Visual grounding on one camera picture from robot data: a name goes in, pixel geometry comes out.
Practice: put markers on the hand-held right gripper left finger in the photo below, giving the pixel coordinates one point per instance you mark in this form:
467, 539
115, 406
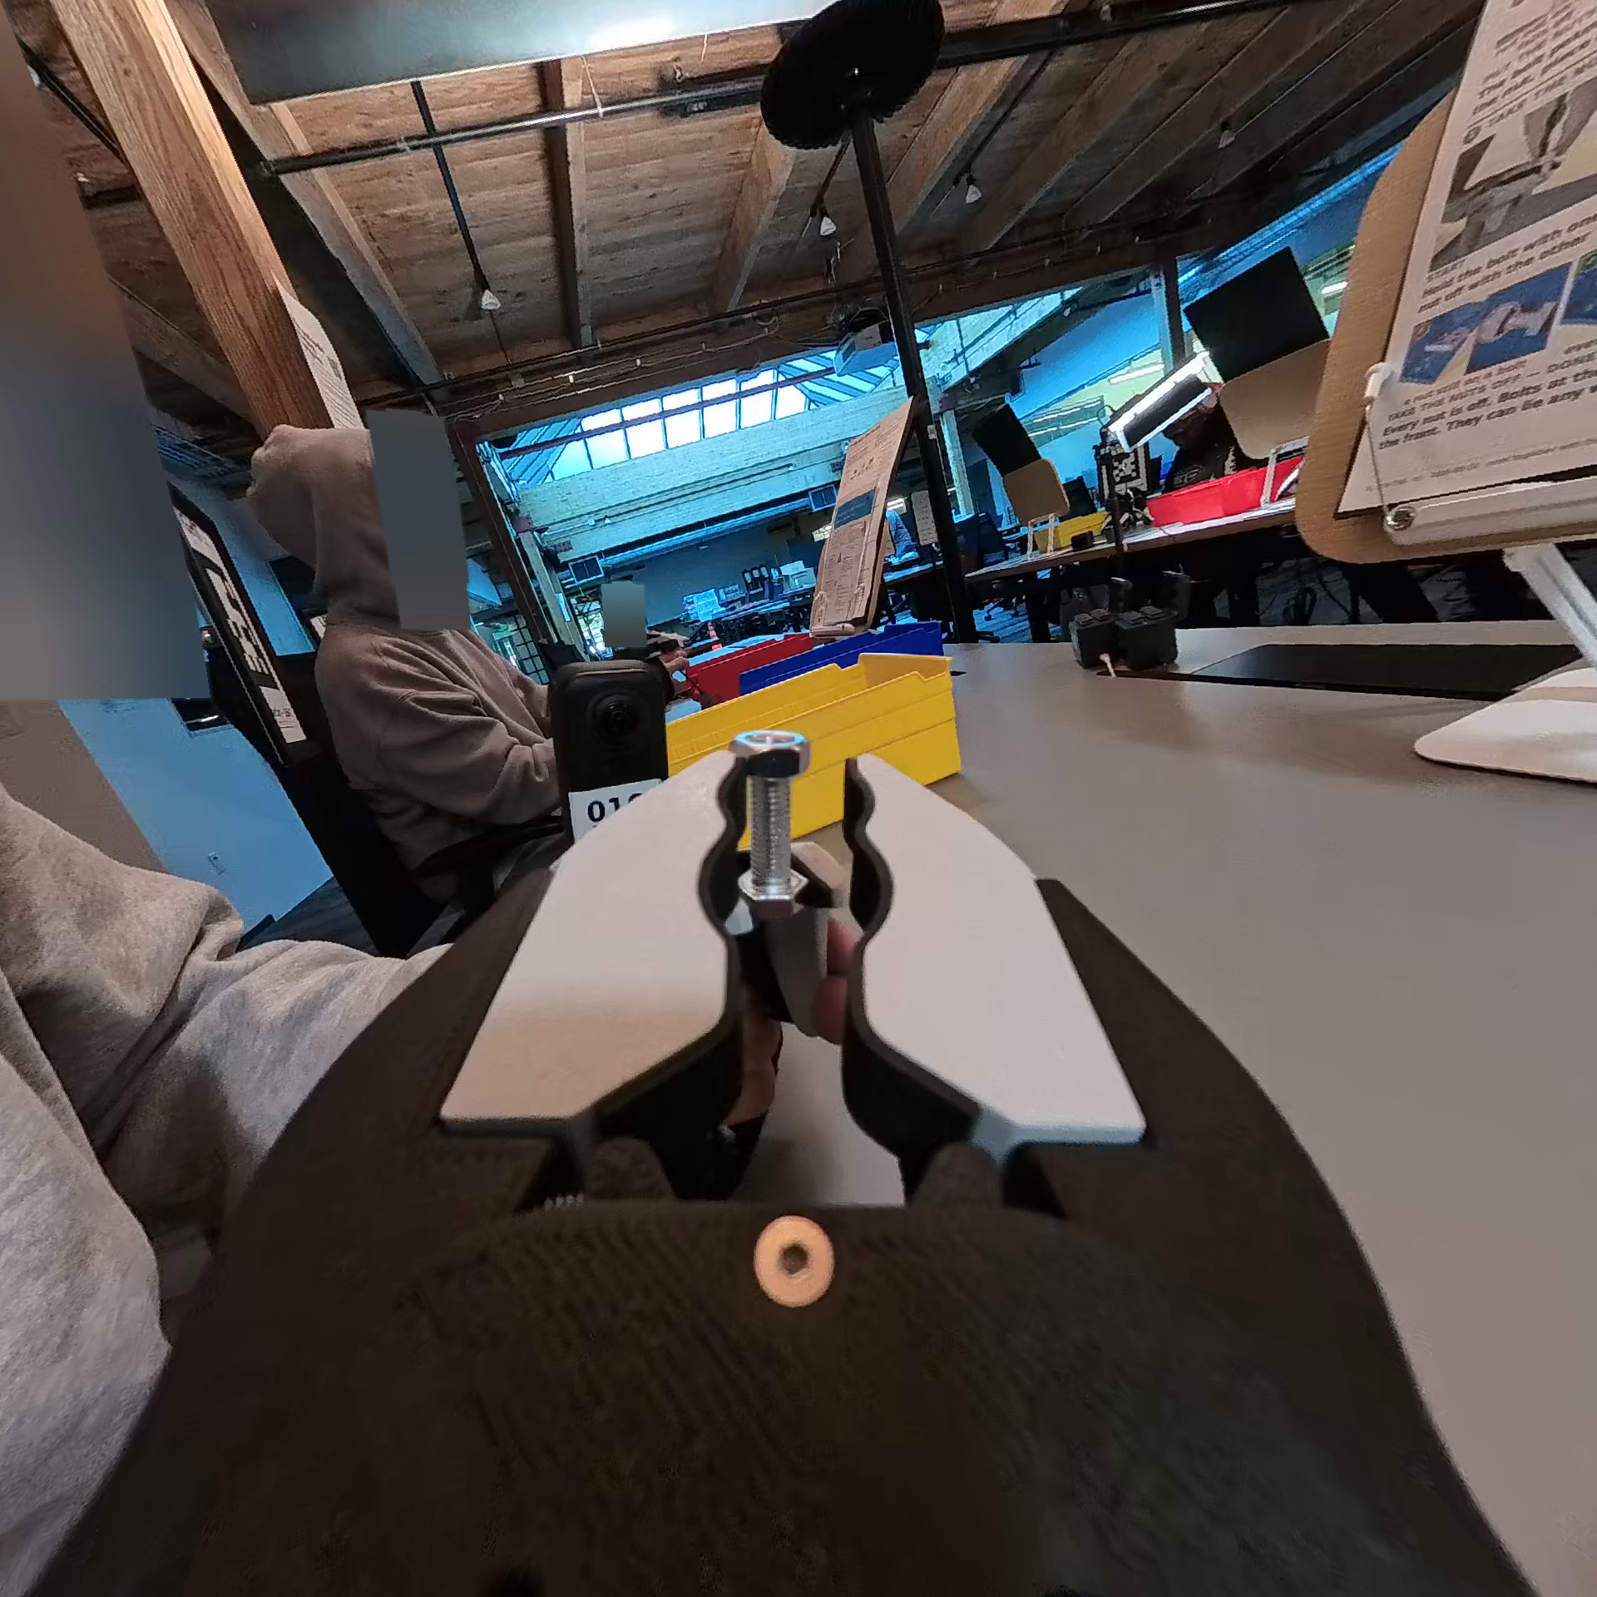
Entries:
587, 985

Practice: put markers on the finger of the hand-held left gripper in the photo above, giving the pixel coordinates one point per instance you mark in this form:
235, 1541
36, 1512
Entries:
806, 974

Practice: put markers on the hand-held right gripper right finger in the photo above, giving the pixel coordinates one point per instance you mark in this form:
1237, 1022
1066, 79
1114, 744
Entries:
999, 985

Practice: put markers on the silver hex bolt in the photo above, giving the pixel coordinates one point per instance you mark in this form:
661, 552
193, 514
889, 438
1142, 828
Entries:
767, 824

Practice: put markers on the yellow plastic bin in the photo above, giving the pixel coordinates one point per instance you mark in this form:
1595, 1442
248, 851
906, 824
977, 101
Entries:
874, 736
1068, 531

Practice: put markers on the person's left forearm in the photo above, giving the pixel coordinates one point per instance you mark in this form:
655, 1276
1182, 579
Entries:
250, 1035

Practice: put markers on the grey desk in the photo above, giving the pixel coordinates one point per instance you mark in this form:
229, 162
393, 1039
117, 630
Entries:
1248, 936

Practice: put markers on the long wooden office desk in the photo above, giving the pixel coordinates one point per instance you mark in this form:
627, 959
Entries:
1186, 543

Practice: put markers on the person's left hand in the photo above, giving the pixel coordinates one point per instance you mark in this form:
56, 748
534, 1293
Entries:
844, 959

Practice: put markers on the red plastic bin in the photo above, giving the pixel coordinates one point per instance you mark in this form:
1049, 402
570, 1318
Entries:
1218, 499
737, 668

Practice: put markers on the blue plastic bin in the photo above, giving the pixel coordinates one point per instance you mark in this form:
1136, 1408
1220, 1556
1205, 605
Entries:
849, 649

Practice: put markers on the black office chair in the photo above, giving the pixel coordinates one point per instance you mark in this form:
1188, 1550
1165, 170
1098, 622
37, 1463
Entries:
363, 862

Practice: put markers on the wooden board with sheet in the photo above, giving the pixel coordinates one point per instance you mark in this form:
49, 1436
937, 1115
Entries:
863, 524

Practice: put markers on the black battery charger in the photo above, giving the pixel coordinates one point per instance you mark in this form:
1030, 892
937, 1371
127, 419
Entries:
1152, 634
1096, 636

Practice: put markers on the black white marker board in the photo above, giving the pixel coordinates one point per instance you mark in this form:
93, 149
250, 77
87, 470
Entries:
237, 624

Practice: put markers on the white ceiling projector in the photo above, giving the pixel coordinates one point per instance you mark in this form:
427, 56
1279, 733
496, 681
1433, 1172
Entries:
866, 352

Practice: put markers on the wooden document board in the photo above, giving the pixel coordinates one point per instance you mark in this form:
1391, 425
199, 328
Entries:
1281, 400
1036, 493
1361, 375

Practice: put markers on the fiducial marker tag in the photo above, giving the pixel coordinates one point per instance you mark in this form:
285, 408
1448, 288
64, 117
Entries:
1123, 470

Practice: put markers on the person's grey sweatshirt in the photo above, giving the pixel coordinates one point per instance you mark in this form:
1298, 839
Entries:
64, 1373

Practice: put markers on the wooden pillar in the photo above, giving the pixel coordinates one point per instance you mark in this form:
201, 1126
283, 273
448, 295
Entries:
188, 225

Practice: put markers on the printed instruction sheet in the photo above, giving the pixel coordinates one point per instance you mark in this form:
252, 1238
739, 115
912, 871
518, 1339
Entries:
1498, 250

